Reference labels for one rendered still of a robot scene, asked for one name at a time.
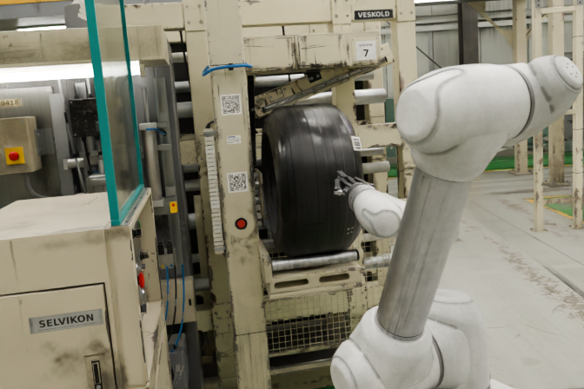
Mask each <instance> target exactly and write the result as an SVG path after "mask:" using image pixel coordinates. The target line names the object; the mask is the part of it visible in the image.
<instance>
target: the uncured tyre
mask: <svg viewBox="0 0 584 389"><path fill-rule="evenodd" d="M351 135H353V136H356V134H355V130H354V128H353V126H352V123H351V121H350V120H349V119H348V117H347V116H346V115H345V114H344V113H343V112H341V111H340V110H339V109H338V108H337V107H336V106H335V105H332V104H328V103H313V104H301V105H289V106H281V107H279V108H276V109H273V110H272V111H271V112H270V113H269V115H268V116H267V117H266V118H265V119H264V121H263V125H262V184H263V192H264V199H265V205H266V210H267V216H268V220H269V226H270V230H271V233H272V237H273V240H274V243H275V245H276V247H277V248H278V249H280V250H281V251H282V252H284V253H285V254H286V255H287V256H292V257H295V256H303V255H310V254H323V253H330V252H338V251H343V250H345V249H347V248H349V247H350V246H351V244H352V243H353V242H354V240H355V239H356V238H357V236H358V235H359V233H360V232H361V229H362V225H361V224H360V223H359V221H358V220H357V219H356V217H355V213H354V212H353V211H352V209H351V208H350V207H349V204H348V201H347V199H346V197H343V196H342V194H341V195H338V196H334V188H335V179H337V171H342V172H343V173H344V174H345V175H348V176H349V177H352V178H353V179H354V177H358V178H360V179H362V180H364V174H363V166H362V157H361V151H355V150H354V148H353V144H352V141H351ZM323 222H324V223H323ZM316 223H323V224H316ZM308 224H316V225H308ZM304 225H308V226H304ZM352 226H355V228H354V232H353V233H352V234H349V235H346V231H347V227H352Z"/></svg>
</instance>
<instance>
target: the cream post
mask: <svg viewBox="0 0 584 389"><path fill-rule="evenodd" d="M203 9H204V19H205V29H206V38H207V48H208V58H209V68H210V69H211V68H214V67H218V66H223V65H228V64H229V63H233V64H241V63H245V58H244V48H243V37H242V16H241V5H240V0H203ZM209 76H210V87H211V96H212V106H213V116H214V118H215V131H216V153H217V163H218V173H219V182H220V189H221V203H222V221H223V231H224V240H225V244H226V249H227V250H226V260H227V269H228V279H229V297H230V307H231V318H232V327H233V337H234V347H235V356H236V375H237V384H238V389H271V384H270V374H269V348H268V336H267V326H266V315H265V304H264V293H263V283H262V272H261V262H260V241H259V229H258V219H257V208H256V187H255V177H254V166H253V156H252V144H251V134H250V122H249V102H248V91H247V80H246V69H245V67H239V68H234V70H231V71H229V69H219V70H214V71H212V72H210V73H209ZM231 94H241V104H242V113H241V114H240V115H222V110H221V100H220V95H231ZM232 135H240V136H241V143H236V144H228V140H227V136H232ZM246 171H247V177H248V187H249V191H244V192H235V193H229V189H228V179H227V173H237V172H246ZM239 220H243V221H245V226H244V227H238V226H237V222H238V221H239Z"/></svg>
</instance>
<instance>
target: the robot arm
mask: <svg viewBox="0 0 584 389"><path fill-rule="evenodd" d="M582 83H583V78H582V75H581V73H580V71H579V70H578V68H577V67H576V66H575V64H574V63H573V62H572V61H570V60H569V59H568V58H566V57H564V56H557V55H551V56H543V57H539V58H535V59H534V60H533V61H531V62H530V63H528V64H525V63H512V64H502V65H495V64H490V63H476V64H464V65H457V66H451V67H446V68H442V69H437V70H434V71H431V72H429V73H427V74H426V75H424V76H421V77H419V78H418V79H416V80H414V81H413V82H412V83H410V84H409V85H408V86H407V87H406V88H405V89H404V90H403V91H402V93H401V95H400V97H399V100H398V102H397V105H396V110H395V122H396V127H397V129H398V132H399V134H400V136H401V138H402V139H403V141H405V142H406V143H407V144H408V145H409V147H410V152H411V155H412V158H413V161H414V163H415V171H414V175H413V178H412V181H411V185H410V189H409V192H408V198H407V201H402V200H400V199H397V198H395V197H393V196H391V195H388V194H385V193H381V192H378V191H377V190H375V184H372V183H368V182H366V181H364V180H362V179H360V178H358V177H354V179H353V178H352V177H349V176H348V175H345V174H344V173H343V172H342V171H337V179H335V188H334V196H338V195H342V196H343V197H346V199H347V201H348V204H349V207H350V208H351V209H352V211H353V212H354V213H355V217H356V219H357V220H358V221H359V223H360V224H361V225H362V227H363V228H364V229H365V230H367V231H368V232H369V233H370V234H372V235H374V236H376V237H379V238H390V237H396V241H395V247H394V251H393V253H392V257H391V261H390V264H389V267H388V273H387V277H386V280H385V283H384V287H383V290H382V296H381V299H380V303H379V306H376V307H372V308H370V309H369V310H368V311H367V312H366V313H365V314H364V315H363V317H362V320H361V321H360V323H359V324H358V326H357V327H356V328H355V330H354V331H353V332H352V333H351V335H350V336H349V339H348V340H346V341H343V342H342V343H341V344H340V346H339V347H338V349H337V350H336V352H335V354H334V356H333V359H332V363H331V367H330V373H331V379H332V381H333V384H334V387H335V389H491V386H490V380H491V375H490V358H489V347H488V334H487V328H486V325H485V322H484V319H483V317H482V315H481V311H480V309H479V307H478V306H477V305H476V303H475V301H474V300H472V299H471V298H470V297H469V295H468V294H467V293H464V292H463V291H459V290H454V289H437V287H438V285H439V282H440V279H441V275H442V272H443V269H444V267H445V264H446V261H447V258H448V254H449V251H450V248H451V246H452V244H454V243H455V241H456V240H457V238H458V236H459V233H460V227H459V222H460V219H461V215H462V212H463V209H464V207H465V204H466V200H467V198H468V193H469V190H470V188H471V185H472V182H473V179H475V178H476V177H477V176H479V175H480V174H482V173H483V172H484V170H485V169H486V167H487V165H488V164H489V163H490V162H491V161H492V159H493V158H494V156H495V155H496V154H497V152H499V151H502V150H504V149H507V148H510V147H512V146H514V145H515V144H517V143H519V142H522V141H525V140H527V139H528V138H530V137H532V136H533V135H536V134H537V133H539V132H540V131H542V130H543V129H544V128H546V127H547V126H549V125H550V124H552V123H553V122H555V121H556V120H558V119H559V118H560V117H561V116H563V115H564V114H565V113H566V112H567V111H568V110H569V108H570V107H571V106H572V105H573V104H574V102H575V100H576V99H577V97H578V96H579V94H580V92H581V86H582ZM340 186H341V187H342V188H343V190H341V188H340Z"/></svg>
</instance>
